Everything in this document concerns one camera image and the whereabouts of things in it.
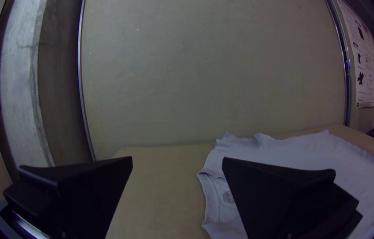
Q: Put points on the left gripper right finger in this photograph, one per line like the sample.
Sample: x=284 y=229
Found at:
x=280 y=202

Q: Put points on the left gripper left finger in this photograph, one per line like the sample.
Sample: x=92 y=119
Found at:
x=74 y=196

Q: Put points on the light grey t-shirt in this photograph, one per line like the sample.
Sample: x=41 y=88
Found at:
x=306 y=152

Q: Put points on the white paper poster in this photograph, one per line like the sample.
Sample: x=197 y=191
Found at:
x=366 y=59

